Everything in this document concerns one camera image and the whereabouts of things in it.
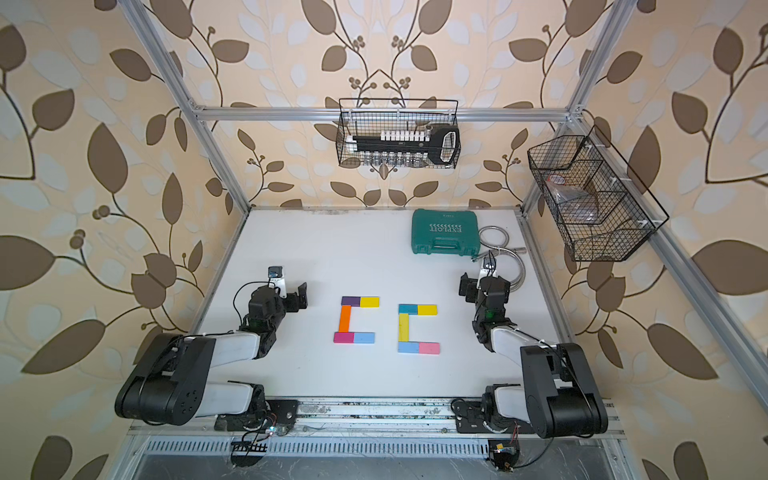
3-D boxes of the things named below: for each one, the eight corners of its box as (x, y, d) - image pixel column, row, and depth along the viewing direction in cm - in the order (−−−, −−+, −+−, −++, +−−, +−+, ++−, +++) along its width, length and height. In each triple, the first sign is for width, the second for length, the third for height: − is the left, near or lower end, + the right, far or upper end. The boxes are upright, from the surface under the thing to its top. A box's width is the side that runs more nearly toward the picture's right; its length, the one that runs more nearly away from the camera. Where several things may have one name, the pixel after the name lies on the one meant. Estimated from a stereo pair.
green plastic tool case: (411, 256, 106) (412, 249, 103) (410, 215, 120) (410, 207, 116) (484, 256, 106) (486, 249, 103) (474, 215, 120) (476, 207, 116)
